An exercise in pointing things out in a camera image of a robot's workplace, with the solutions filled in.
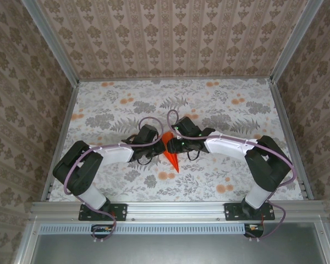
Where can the floral patterned table mat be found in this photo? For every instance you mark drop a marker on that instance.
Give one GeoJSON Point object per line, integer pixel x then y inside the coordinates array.
{"type": "Point", "coordinates": [181, 187]}

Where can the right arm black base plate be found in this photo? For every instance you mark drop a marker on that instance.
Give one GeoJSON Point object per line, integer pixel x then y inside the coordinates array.
{"type": "Point", "coordinates": [231, 213]}

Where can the grey metal sheet panel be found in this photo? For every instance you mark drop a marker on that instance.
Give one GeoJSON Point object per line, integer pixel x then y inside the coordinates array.
{"type": "Point", "coordinates": [176, 250]}

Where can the right aluminium table side rail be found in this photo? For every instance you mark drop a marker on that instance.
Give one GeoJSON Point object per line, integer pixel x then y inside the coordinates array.
{"type": "Point", "coordinates": [286, 123]}

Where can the aluminium table side rail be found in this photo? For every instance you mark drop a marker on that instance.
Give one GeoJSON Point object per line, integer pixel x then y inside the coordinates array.
{"type": "Point", "coordinates": [286, 123]}
{"type": "Point", "coordinates": [65, 123]}

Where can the right aluminium frame post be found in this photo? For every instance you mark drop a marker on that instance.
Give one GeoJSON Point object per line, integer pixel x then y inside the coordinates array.
{"type": "Point", "coordinates": [293, 41]}

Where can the aluminium mounting rail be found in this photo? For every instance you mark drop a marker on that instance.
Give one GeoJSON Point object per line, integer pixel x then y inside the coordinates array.
{"type": "Point", "coordinates": [176, 210]}

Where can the aluminium frame post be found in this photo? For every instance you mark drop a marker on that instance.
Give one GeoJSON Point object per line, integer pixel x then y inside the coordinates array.
{"type": "Point", "coordinates": [293, 41]}
{"type": "Point", "coordinates": [57, 50]}

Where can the aluminium table end rail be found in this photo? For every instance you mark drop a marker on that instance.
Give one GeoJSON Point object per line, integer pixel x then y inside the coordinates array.
{"type": "Point", "coordinates": [176, 79]}

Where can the left aluminium table side rail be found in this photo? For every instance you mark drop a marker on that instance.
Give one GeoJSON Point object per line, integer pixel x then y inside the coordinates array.
{"type": "Point", "coordinates": [65, 123]}

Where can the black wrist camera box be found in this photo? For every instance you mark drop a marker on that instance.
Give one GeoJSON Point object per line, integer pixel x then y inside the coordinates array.
{"type": "Point", "coordinates": [188, 126]}
{"type": "Point", "coordinates": [148, 133]}

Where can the right black wrist camera box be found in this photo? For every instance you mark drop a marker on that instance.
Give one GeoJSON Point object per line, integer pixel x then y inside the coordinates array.
{"type": "Point", "coordinates": [188, 126]}

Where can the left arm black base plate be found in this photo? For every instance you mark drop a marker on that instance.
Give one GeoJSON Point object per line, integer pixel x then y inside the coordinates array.
{"type": "Point", "coordinates": [121, 211]}

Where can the left black wrist camera box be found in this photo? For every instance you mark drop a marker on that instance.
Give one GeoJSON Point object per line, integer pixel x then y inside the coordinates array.
{"type": "Point", "coordinates": [148, 133]}

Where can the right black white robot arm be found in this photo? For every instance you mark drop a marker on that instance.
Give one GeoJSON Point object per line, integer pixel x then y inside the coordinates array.
{"type": "Point", "coordinates": [269, 167]}

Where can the left aluminium frame post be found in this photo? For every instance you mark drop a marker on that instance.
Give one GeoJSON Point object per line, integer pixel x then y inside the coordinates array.
{"type": "Point", "coordinates": [57, 50]}

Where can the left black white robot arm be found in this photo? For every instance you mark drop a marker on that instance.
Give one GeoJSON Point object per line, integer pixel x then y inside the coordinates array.
{"type": "Point", "coordinates": [74, 167]}

